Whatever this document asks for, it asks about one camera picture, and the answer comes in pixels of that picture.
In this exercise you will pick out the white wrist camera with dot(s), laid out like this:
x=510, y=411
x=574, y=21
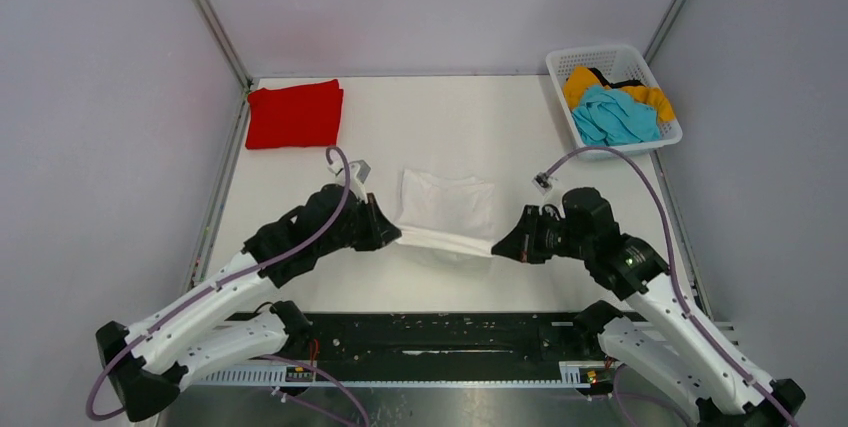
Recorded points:
x=358, y=172
x=547, y=184

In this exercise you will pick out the white t shirt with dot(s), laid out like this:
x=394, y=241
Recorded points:
x=452, y=217

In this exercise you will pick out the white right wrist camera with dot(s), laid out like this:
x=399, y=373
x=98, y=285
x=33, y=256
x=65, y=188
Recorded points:
x=547, y=184

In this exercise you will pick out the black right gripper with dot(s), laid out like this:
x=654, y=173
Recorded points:
x=514, y=245

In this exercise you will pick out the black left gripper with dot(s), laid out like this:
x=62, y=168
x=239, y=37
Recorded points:
x=383, y=230

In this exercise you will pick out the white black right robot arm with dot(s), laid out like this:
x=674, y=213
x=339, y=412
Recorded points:
x=695, y=365

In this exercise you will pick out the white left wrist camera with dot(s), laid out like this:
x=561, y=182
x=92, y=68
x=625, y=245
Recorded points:
x=358, y=172

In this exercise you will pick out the white plastic laundry basket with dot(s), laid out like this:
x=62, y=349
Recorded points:
x=617, y=63

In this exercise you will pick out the turquoise t shirt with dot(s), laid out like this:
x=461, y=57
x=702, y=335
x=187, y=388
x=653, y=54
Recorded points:
x=613, y=118

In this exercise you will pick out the aluminium frame rail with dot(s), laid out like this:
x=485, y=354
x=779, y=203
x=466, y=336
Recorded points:
x=218, y=32

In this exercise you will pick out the yellow t shirt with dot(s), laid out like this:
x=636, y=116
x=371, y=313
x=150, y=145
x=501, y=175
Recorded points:
x=582, y=78

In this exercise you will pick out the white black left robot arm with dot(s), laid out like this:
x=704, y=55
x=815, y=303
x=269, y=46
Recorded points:
x=151, y=362

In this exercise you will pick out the folded red t shirt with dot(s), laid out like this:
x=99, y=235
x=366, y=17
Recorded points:
x=307, y=115

